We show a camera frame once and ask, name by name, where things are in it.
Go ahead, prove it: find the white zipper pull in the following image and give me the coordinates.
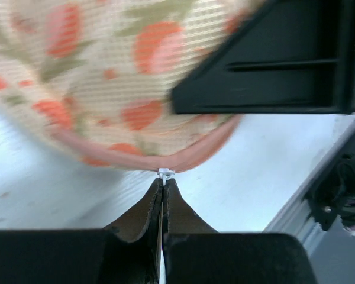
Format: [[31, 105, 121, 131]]
[[157, 168, 176, 186]]

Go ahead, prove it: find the floral mesh laundry bag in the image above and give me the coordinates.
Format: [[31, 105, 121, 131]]
[[0, 1, 262, 172]]

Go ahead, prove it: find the aluminium front rail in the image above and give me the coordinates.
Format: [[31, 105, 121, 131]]
[[265, 120, 355, 254]]

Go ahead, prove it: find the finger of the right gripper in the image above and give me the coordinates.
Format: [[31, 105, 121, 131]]
[[171, 1, 355, 115]]

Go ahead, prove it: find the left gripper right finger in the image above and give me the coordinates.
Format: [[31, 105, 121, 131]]
[[163, 179, 317, 283]]

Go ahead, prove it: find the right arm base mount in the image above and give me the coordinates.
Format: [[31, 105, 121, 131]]
[[305, 131, 355, 235]]

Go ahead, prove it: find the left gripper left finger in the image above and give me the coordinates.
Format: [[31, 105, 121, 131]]
[[0, 179, 163, 283]]

